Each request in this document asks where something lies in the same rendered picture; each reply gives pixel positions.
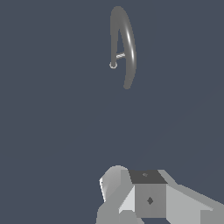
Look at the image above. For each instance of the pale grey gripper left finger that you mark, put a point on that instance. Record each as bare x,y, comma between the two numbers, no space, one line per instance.
115,182

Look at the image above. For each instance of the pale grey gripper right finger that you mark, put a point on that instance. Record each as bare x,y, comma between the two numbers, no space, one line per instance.
150,198

